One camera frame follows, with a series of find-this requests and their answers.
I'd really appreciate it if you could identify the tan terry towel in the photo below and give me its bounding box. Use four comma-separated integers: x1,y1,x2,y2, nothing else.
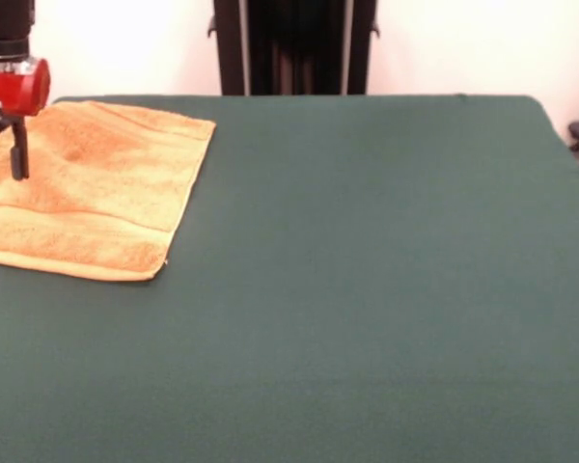
0,99,217,283

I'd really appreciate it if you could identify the black metal stand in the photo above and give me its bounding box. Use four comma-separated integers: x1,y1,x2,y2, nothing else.
207,0,382,96

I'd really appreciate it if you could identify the dark green table cloth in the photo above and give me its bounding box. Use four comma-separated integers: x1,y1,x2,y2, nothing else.
0,94,579,463

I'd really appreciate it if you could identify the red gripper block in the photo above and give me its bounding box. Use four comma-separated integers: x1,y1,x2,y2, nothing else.
0,56,52,182

